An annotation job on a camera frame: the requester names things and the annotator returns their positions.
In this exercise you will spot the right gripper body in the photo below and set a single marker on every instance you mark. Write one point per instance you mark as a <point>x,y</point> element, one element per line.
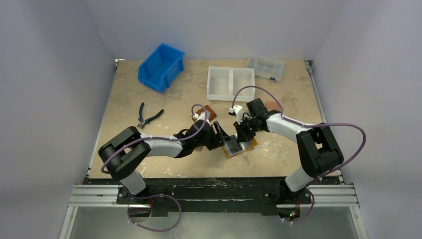
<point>242,130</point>

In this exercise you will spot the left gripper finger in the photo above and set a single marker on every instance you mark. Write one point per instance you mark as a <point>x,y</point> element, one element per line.
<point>214,141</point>
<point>225,137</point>

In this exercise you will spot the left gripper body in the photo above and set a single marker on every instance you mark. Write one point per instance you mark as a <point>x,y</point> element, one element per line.
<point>206,141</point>

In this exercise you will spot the dark credit card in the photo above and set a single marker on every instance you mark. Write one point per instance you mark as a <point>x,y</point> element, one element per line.
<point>232,148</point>

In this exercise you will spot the orange card holder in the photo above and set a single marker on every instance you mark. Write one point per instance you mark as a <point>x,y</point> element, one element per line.
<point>236,154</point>

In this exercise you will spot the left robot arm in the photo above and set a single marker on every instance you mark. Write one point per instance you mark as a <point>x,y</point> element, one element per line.
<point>123,153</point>

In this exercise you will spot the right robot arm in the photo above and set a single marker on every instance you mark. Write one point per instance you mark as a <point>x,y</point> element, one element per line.
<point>318,149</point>

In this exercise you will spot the brown leather card holder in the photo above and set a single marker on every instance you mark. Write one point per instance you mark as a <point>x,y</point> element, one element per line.
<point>211,115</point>

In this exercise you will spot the salmon card holder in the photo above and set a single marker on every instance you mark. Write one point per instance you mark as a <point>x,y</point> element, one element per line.
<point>272,105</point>

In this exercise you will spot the white two-compartment tray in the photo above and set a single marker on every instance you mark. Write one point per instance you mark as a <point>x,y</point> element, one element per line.
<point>228,83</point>

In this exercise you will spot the clear plastic organizer box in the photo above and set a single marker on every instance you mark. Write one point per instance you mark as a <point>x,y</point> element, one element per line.
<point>267,68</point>

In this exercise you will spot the blue plastic bin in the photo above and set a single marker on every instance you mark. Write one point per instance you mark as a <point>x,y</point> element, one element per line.
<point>161,68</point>

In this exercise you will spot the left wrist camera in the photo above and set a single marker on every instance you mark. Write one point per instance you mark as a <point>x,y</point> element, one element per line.
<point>199,116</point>

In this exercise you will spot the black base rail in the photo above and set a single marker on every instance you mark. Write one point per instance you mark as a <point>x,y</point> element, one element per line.
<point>263,195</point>

